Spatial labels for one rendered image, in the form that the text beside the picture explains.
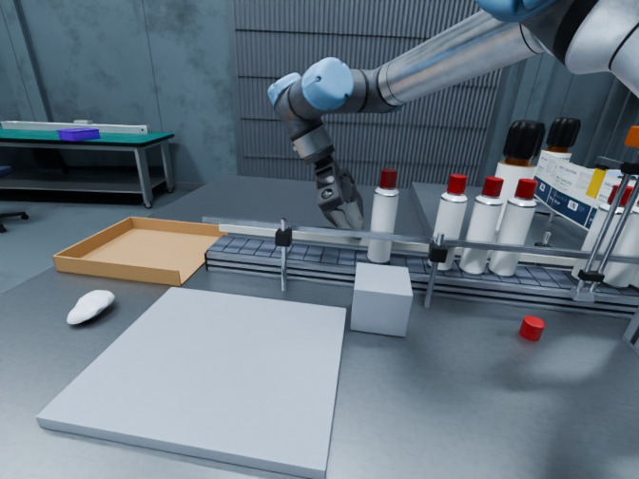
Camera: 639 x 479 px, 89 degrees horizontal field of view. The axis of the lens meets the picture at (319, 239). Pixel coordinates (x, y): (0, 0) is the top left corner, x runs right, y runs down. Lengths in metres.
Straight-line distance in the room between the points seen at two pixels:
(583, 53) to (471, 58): 0.23
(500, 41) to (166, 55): 4.22
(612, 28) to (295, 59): 3.95
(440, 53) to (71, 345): 0.72
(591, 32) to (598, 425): 0.49
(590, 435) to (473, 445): 0.16
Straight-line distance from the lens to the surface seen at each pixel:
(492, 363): 0.64
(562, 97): 5.07
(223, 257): 0.78
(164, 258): 0.90
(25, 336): 0.76
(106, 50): 4.84
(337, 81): 0.59
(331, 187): 0.63
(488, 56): 0.52
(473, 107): 4.52
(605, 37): 0.30
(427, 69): 0.57
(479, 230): 0.74
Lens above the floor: 1.23
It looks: 24 degrees down
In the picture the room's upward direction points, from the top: 2 degrees clockwise
